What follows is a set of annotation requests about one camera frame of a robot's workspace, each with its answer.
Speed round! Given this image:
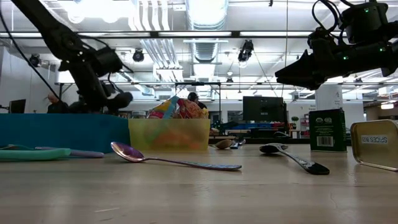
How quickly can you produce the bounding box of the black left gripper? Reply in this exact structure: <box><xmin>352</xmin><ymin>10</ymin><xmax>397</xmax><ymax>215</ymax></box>
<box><xmin>98</xmin><ymin>81</ymin><xmax>134</xmax><ymax>114</ymax></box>

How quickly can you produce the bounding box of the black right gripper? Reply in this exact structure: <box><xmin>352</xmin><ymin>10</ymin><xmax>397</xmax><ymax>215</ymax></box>
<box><xmin>274</xmin><ymin>42</ymin><xmax>379</xmax><ymax>91</ymax></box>

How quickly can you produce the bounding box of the ramen noodle packet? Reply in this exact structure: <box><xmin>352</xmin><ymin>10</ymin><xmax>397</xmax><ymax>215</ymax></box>
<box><xmin>146</xmin><ymin>95</ymin><xmax>180</xmax><ymax>120</ymax></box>

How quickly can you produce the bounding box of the dark green tin box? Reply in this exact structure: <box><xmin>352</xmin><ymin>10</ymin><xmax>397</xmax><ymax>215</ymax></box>
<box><xmin>308</xmin><ymin>108</ymin><xmax>348</xmax><ymax>153</ymax></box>

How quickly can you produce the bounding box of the red snack packet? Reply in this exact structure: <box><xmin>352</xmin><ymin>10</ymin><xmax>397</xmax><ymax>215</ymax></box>
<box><xmin>175</xmin><ymin>98</ymin><xmax>208</xmax><ymax>120</ymax></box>

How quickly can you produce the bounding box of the patterned red spice tin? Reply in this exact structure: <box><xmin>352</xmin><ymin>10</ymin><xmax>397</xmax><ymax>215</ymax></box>
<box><xmin>350</xmin><ymin>119</ymin><xmax>398</xmax><ymax>172</ymax></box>

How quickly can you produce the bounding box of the white pillar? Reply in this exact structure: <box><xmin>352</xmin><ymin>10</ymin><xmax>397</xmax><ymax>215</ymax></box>
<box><xmin>315</xmin><ymin>84</ymin><xmax>344</xmax><ymax>111</ymax></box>

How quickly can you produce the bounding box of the black ceiling spotlight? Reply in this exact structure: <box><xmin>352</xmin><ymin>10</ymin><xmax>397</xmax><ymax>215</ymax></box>
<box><xmin>132</xmin><ymin>49</ymin><xmax>145</xmax><ymax>63</ymax></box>
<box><xmin>27</xmin><ymin>54</ymin><xmax>41</xmax><ymax>68</ymax></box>
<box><xmin>238</xmin><ymin>39</ymin><xmax>254</xmax><ymax>63</ymax></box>

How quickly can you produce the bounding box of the rainbow iridescent spoon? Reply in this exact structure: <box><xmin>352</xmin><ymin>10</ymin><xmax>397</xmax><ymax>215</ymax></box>
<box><xmin>110</xmin><ymin>141</ymin><xmax>243</xmax><ymax>172</ymax></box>

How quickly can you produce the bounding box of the yellow plastic bin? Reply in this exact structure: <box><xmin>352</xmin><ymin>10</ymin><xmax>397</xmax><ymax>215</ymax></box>
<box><xmin>128</xmin><ymin>118</ymin><xmax>211</xmax><ymax>152</ymax></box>

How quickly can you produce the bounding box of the dark teal plastic bin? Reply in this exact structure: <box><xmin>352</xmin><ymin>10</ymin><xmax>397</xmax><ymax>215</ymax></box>
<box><xmin>0</xmin><ymin>113</ymin><xmax>131</xmax><ymax>154</ymax></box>

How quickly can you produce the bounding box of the black metal spoon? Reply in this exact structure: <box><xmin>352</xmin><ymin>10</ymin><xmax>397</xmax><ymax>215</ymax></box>
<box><xmin>259</xmin><ymin>142</ymin><xmax>330</xmax><ymax>175</ymax></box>

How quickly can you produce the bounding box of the small black monitor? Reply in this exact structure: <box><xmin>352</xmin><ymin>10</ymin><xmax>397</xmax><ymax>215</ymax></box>
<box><xmin>8</xmin><ymin>98</ymin><xmax>27</xmax><ymax>114</ymax></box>

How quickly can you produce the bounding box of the silver metal spoon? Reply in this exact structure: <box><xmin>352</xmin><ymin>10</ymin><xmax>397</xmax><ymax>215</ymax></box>
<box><xmin>214</xmin><ymin>139</ymin><xmax>233</xmax><ymax>150</ymax></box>

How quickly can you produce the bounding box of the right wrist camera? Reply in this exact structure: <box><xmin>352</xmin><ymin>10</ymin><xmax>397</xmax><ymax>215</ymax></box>
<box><xmin>307</xmin><ymin>27</ymin><xmax>338</xmax><ymax>52</ymax></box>

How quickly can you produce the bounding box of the black table frame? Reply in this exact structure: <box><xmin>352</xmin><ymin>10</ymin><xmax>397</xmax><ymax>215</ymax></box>
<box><xmin>208</xmin><ymin>137</ymin><xmax>352</xmax><ymax>146</ymax></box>

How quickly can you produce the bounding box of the spoon with green handle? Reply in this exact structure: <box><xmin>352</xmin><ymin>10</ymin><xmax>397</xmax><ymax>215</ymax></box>
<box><xmin>0</xmin><ymin>144</ymin><xmax>72</xmax><ymax>162</ymax></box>

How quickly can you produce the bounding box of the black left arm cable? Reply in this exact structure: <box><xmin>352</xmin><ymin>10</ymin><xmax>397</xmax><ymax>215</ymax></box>
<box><xmin>0</xmin><ymin>9</ymin><xmax>62</xmax><ymax>101</ymax></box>

